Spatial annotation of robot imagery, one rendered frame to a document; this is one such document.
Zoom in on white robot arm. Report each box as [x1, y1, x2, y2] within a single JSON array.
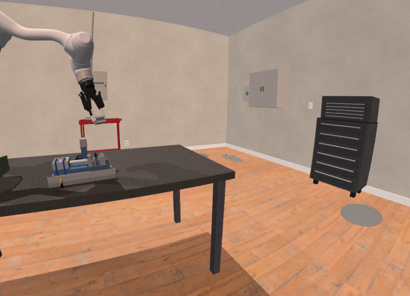
[[0, 11, 94, 85]]

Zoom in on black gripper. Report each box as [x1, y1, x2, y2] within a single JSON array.
[[78, 80, 105, 122]]

